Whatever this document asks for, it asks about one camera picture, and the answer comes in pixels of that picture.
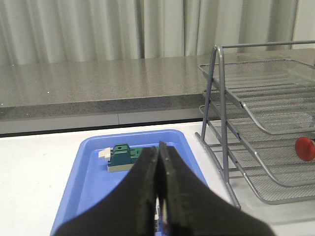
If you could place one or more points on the blue plastic tray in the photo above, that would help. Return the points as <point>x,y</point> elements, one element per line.
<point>89,181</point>

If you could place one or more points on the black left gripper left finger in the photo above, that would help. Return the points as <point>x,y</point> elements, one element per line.
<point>128,210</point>

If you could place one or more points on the red emergency stop button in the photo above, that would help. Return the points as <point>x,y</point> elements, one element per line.
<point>305,148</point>

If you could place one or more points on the silver mesh tray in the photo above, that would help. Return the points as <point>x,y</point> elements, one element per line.
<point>277,95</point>
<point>270,164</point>
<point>219,116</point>

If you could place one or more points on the green and beige switch block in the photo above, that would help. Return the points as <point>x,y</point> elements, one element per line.
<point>122,157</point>

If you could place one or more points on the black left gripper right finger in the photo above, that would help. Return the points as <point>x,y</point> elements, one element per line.
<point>192,209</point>

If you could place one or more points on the white curtain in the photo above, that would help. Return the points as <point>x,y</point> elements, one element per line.
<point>38,31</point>

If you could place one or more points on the grey stone counter ledge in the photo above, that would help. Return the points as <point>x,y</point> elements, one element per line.
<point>82,95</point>

